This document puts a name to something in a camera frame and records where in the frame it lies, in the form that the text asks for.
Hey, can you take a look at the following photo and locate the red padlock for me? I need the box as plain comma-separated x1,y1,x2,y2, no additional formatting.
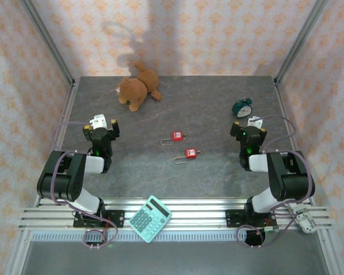
174,147,198,166
160,131,184,147

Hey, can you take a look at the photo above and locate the teal alarm clock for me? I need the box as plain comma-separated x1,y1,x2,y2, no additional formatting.
232,97,253,119

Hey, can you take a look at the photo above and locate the brown plush toy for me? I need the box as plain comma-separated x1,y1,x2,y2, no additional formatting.
115,60,163,112

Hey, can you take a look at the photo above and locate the teal calculator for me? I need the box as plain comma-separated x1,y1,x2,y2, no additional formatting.
128,195,173,243

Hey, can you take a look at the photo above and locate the white electronic device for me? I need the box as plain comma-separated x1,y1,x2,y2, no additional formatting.
286,201,319,235

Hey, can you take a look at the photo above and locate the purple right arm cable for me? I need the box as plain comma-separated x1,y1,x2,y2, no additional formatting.
256,115,316,214

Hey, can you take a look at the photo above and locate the aluminium table side rail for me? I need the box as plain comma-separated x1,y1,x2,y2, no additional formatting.
273,77,343,275
2,78,80,275

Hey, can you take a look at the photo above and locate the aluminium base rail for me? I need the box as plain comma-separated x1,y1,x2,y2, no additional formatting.
18,197,330,231

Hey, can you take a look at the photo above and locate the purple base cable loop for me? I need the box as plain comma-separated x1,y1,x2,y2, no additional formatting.
68,200,118,250
236,213,298,249

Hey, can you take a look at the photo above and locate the aluminium frame post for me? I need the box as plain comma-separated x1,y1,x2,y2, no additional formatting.
274,0,332,86
19,0,77,87

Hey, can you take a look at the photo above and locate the slotted white cable duct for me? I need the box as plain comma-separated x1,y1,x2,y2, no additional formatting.
30,230,247,242

